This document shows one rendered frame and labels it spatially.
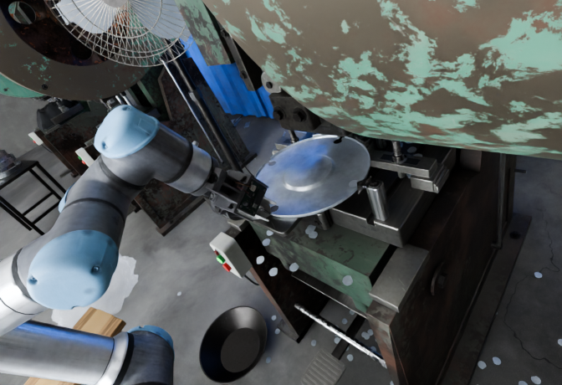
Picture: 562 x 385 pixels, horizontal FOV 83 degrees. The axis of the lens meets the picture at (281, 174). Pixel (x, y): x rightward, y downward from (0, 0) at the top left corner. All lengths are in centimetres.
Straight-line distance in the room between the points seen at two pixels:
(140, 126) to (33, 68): 138
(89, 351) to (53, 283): 40
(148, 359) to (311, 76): 70
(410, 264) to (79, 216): 57
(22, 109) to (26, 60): 532
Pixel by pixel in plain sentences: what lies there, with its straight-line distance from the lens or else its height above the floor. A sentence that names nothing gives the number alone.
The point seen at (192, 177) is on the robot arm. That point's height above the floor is 100.
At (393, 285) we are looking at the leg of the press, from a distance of 68.
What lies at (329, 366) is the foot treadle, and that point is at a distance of 117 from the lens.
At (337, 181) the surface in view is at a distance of 69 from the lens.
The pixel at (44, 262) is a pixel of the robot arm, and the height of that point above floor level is 106.
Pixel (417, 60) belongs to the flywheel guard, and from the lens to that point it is 18.
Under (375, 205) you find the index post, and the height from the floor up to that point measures 75.
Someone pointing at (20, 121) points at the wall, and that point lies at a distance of 712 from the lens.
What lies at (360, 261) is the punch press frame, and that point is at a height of 64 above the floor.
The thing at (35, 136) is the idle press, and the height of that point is 59.
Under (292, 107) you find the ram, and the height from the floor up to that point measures 95.
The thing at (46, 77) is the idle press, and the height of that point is 113.
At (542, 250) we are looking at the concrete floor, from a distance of 156.
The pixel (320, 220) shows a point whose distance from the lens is 76.
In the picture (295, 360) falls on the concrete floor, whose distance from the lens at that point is 139.
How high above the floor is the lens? 121
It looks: 34 degrees down
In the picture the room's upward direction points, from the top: 25 degrees counter-clockwise
